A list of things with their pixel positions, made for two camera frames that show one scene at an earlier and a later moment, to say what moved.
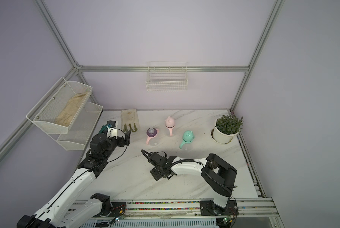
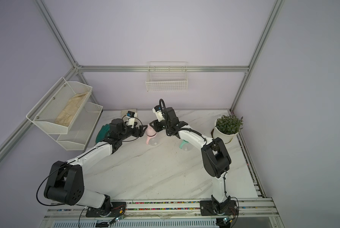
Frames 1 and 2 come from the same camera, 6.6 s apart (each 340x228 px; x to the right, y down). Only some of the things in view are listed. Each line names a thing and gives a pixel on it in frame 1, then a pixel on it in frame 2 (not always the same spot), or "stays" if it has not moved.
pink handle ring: (148, 137) stays
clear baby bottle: (154, 141) stays
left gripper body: (120, 143) → (135, 132)
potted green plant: (226, 127) stays
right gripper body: (158, 172) → (160, 126)
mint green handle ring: (183, 142) stays
